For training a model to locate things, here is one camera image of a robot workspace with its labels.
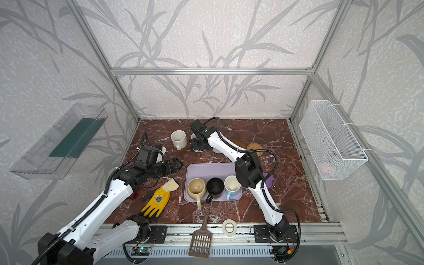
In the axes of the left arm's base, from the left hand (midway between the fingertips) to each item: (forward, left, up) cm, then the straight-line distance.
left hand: (179, 162), depth 79 cm
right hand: (+17, -6, -8) cm, 20 cm away
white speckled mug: (+24, +7, -14) cm, 29 cm away
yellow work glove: (-13, +11, -15) cm, 22 cm away
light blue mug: (-5, -26, -16) cm, 31 cm away
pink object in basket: (-4, -67, +5) cm, 67 cm away
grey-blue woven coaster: (+17, -17, -16) cm, 29 cm away
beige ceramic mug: (-7, -7, -16) cm, 19 cm away
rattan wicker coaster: (+21, -42, -17) cm, 50 cm away
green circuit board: (-34, +15, -18) cm, 41 cm away
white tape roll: (-25, -27, -16) cm, 40 cm away
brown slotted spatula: (-30, -12, -16) cm, 36 cm away
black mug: (-8, -17, -10) cm, 22 cm away
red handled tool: (-21, +9, +16) cm, 28 cm away
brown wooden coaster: (+18, +3, -17) cm, 25 cm away
